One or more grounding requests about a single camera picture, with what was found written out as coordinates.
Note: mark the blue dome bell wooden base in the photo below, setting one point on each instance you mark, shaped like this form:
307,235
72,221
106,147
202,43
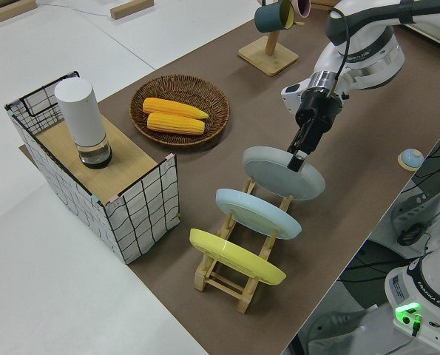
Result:
411,157

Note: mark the brown table mat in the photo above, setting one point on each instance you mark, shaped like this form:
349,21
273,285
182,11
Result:
212,177

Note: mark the light blue plate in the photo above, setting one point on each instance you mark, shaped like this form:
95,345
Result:
253,214

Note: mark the pink mug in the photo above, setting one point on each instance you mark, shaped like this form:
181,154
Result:
304,7

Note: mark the green lit connector plug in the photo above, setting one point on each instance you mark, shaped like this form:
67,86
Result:
415,325

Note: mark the wooden mug tree stand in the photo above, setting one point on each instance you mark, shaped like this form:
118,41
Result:
267,59

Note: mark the yellow plate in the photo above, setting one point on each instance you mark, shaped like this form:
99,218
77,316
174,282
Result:
234,257

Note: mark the white toaster oven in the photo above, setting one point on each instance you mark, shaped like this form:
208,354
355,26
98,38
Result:
438,37

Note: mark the yellow mug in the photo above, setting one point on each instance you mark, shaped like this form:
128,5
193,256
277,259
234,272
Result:
290,15

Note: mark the yellow corn cob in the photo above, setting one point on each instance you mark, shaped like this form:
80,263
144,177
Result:
168,106
175,124

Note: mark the teal mug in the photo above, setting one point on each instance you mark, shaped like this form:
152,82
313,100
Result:
267,18

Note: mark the gray plate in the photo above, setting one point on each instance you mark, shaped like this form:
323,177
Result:
275,177

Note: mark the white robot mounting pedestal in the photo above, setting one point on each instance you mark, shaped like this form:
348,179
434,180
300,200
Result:
338,327

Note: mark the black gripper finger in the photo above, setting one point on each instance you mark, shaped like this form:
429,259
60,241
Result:
314,140
297,161

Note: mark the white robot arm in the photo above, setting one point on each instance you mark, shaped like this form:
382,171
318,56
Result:
371,55
434,273

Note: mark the white cylinder with glass base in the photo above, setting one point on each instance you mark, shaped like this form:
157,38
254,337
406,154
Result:
81,111

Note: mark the wooden board shelf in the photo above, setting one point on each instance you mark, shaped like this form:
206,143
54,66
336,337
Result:
123,162

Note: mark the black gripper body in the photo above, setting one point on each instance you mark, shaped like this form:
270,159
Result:
319,111

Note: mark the wooden drawer box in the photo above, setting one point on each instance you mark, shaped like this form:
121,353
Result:
321,6

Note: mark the wooden plate rack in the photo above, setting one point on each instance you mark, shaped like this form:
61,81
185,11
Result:
242,297

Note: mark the round wicker basket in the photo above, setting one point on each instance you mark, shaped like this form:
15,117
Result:
175,87

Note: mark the wooden block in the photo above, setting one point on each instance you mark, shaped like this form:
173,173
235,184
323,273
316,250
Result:
131,9
5,13

